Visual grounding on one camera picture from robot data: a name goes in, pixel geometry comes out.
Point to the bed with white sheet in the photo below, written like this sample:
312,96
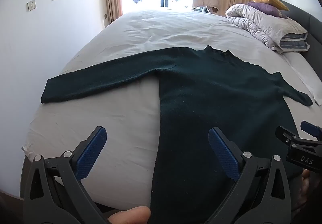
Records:
115,118

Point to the yellow pillow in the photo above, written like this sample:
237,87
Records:
268,0

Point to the flat white pillow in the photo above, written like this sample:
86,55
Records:
305,73

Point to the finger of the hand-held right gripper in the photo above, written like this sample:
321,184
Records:
312,128
286,134

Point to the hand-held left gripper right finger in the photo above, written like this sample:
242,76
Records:
222,151

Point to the folded white duvet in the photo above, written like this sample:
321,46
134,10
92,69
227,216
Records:
264,25

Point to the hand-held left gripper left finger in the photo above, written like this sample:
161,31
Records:
91,149

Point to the dark grey headboard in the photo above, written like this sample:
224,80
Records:
312,27

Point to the person's left hand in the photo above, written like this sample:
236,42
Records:
130,216

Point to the white wall socket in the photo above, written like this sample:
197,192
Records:
31,5

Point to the purple pillow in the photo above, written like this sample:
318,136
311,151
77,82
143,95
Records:
264,9

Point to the dark green sweater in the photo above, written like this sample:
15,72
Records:
208,103

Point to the person's right hand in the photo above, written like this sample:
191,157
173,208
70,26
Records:
307,185

